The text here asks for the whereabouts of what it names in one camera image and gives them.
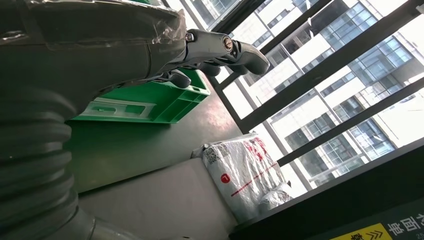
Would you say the flat white red-print parcel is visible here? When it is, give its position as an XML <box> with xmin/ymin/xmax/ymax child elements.
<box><xmin>192</xmin><ymin>132</ymin><xmax>289</xmax><ymax>224</ymax></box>

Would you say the crumpled white red-print parcel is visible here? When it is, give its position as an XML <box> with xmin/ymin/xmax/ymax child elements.
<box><xmin>258</xmin><ymin>181</ymin><xmax>294</xmax><ymax>215</ymax></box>

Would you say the green plastic crate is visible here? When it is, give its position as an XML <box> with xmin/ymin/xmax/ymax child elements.
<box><xmin>71</xmin><ymin>67</ymin><xmax>212</xmax><ymax>125</ymax></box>

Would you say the dark green table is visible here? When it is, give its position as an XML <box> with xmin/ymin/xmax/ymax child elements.
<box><xmin>62</xmin><ymin>74</ymin><xmax>244</xmax><ymax>195</ymax></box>

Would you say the building outside window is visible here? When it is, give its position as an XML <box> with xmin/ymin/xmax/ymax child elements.
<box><xmin>185</xmin><ymin>0</ymin><xmax>424</xmax><ymax>200</ymax></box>

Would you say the black yellow instruction label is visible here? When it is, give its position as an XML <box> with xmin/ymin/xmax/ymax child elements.
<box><xmin>329</xmin><ymin>211</ymin><xmax>424</xmax><ymax>240</ymax></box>

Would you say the dark window frame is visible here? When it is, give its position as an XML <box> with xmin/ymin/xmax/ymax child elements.
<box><xmin>162</xmin><ymin>0</ymin><xmax>424</xmax><ymax>200</ymax></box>

